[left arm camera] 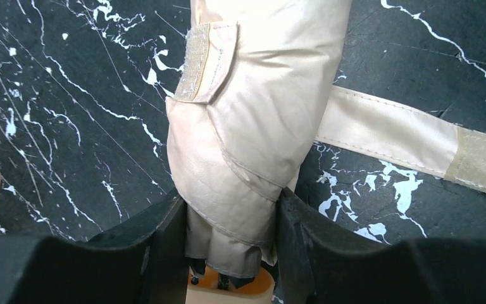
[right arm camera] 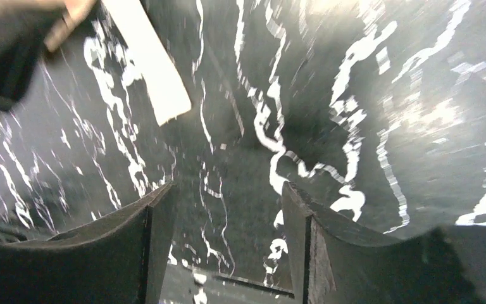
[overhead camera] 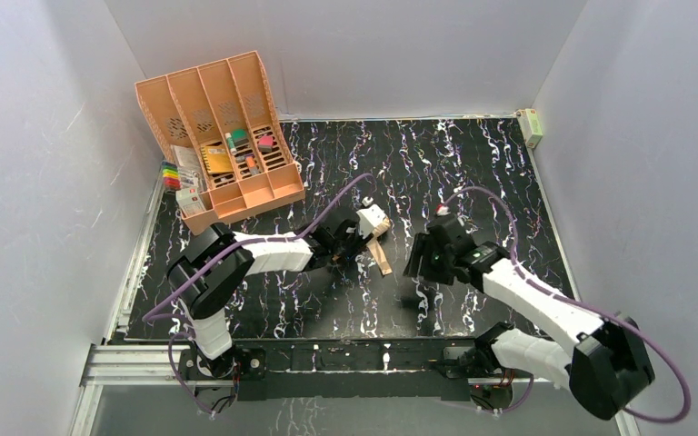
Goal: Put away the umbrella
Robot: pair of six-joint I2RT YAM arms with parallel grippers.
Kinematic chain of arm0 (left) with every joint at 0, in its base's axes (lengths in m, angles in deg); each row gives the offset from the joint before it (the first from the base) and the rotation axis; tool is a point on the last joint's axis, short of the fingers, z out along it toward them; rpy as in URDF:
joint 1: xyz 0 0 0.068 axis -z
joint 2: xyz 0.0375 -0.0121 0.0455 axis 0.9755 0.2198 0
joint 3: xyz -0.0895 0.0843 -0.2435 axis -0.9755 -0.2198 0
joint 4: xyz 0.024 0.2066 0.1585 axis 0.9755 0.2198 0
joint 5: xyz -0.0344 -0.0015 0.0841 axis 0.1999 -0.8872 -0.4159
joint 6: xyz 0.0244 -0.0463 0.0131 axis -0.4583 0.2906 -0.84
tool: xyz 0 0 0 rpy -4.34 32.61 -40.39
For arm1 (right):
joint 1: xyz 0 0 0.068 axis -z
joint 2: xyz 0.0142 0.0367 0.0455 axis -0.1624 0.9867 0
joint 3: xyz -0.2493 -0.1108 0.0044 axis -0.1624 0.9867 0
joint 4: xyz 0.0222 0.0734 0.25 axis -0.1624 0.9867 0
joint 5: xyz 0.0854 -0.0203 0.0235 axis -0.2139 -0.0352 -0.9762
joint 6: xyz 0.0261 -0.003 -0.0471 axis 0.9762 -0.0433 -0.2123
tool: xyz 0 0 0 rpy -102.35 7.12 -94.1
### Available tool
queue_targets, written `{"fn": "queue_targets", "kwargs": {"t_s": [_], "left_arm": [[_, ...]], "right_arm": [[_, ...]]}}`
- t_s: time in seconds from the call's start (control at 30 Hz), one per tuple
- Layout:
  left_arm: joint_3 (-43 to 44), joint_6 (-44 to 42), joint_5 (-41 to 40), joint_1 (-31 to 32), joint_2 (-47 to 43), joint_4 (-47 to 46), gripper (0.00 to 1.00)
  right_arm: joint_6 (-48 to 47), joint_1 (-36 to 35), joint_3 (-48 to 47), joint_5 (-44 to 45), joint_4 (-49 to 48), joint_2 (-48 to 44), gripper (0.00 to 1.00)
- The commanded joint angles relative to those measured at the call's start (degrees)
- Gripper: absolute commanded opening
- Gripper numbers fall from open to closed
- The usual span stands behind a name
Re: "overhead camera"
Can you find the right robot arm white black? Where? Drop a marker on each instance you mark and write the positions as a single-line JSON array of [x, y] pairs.
[[601, 362]]

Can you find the beige folding umbrella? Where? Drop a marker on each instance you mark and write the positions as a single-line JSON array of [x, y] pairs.
[[379, 253]]

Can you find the yellow notebook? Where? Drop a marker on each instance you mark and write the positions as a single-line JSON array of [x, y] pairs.
[[216, 158]]

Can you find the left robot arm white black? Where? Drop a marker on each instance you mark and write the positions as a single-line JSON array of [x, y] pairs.
[[216, 262]]

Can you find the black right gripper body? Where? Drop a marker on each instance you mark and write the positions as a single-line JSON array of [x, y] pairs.
[[420, 259]]

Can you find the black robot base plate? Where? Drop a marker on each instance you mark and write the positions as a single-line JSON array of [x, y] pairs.
[[444, 368]]

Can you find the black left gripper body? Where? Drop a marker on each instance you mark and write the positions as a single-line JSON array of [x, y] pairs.
[[352, 242]]

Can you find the green white box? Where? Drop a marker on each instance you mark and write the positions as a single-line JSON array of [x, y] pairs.
[[531, 127]]

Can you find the pink black eraser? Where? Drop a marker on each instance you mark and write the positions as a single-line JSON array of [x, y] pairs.
[[266, 144]]

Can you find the orange plastic file organizer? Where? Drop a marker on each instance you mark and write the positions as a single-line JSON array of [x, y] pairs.
[[200, 104]]

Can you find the colourful marker set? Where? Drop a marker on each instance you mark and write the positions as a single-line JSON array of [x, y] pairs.
[[170, 176]]

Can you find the white red small box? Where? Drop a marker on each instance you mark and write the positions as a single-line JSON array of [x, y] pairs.
[[190, 201]]

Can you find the white paper card pack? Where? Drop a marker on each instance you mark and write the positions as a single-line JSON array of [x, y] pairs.
[[186, 160]]

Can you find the green white glue stick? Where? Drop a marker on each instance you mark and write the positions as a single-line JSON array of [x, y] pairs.
[[230, 143]]

